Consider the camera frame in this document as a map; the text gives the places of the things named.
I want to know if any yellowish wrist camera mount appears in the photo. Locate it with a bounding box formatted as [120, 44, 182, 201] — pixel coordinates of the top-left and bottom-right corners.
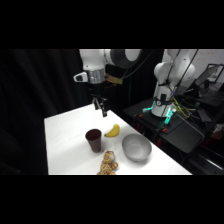
[104, 74, 124, 86]

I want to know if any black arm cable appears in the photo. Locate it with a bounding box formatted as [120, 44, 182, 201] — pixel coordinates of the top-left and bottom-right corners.
[167, 49, 200, 102]

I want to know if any yellow banana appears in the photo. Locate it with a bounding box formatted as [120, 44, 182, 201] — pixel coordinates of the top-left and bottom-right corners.
[103, 123, 121, 138]

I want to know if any black robot stand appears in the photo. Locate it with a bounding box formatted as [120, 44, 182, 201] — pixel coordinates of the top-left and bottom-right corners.
[122, 95, 207, 155]

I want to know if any yellow-green cable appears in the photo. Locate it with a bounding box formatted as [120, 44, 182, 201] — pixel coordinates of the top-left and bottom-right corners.
[172, 98, 198, 119]

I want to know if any small green light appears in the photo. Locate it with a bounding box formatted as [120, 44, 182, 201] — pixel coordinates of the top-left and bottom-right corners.
[163, 107, 176, 124]

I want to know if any black curtain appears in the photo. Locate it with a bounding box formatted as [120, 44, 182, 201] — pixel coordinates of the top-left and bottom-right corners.
[0, 49, 165, 176]

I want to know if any grey bowl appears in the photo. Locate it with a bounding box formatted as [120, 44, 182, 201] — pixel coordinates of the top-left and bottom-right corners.
[121, 133, 153, 163]

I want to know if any spotted plush leopard toy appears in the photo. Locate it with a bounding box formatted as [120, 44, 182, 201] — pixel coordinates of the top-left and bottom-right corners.
[96, 149, 120, 176]

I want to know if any brown plastic cup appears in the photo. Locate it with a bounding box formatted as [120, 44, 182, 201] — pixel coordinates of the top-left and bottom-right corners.
[84, 128, 103, 154]

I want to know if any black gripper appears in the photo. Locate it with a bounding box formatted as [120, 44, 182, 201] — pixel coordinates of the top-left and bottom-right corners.
[88, 82, 109, 118]

